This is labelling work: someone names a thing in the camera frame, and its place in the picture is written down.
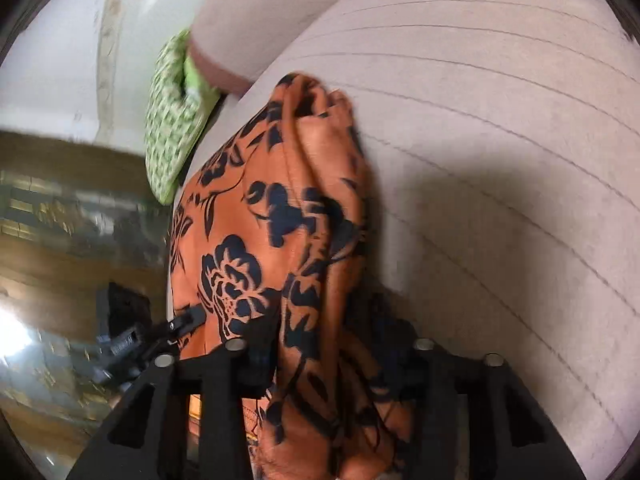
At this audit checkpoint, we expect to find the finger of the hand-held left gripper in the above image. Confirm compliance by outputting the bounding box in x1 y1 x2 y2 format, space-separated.
142 304 207 358

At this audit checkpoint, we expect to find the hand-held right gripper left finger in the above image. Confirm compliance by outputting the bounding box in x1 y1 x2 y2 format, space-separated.
66 336 281 480

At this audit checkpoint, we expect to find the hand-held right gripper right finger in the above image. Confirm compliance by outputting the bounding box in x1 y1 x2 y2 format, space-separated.
377 305 587 480

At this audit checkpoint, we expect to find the orange floral garment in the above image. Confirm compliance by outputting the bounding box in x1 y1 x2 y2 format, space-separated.
167 72 418 480

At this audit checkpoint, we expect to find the dark wooden ornate cabinet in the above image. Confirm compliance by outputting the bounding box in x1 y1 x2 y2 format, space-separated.
0 129 173 466

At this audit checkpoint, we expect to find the green patterned pillow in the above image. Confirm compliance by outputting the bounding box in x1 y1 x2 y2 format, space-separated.
144 27 223 207

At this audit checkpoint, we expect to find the beige sofa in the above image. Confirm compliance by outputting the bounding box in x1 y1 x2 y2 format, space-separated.
165 0 640 480

